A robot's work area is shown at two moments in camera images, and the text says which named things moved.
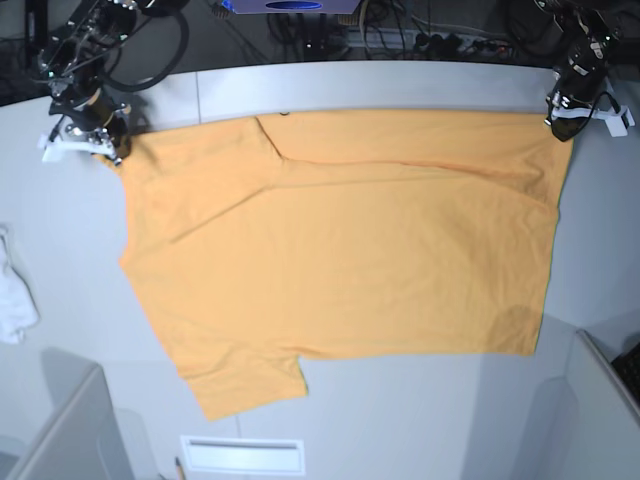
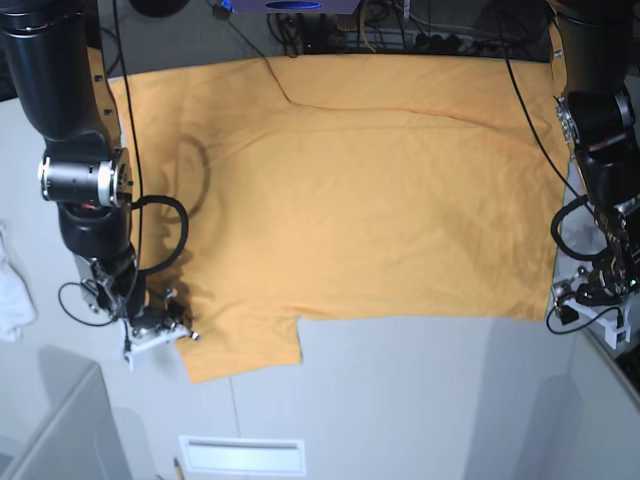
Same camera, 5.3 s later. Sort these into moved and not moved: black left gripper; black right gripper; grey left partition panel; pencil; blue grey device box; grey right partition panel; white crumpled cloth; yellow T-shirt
Moved: black right gripper; black left gripper; yellow T-shirt
Not moved: white crumpled cloth; grey right partition panel; pencil; grey left partition panel; blue grey device box
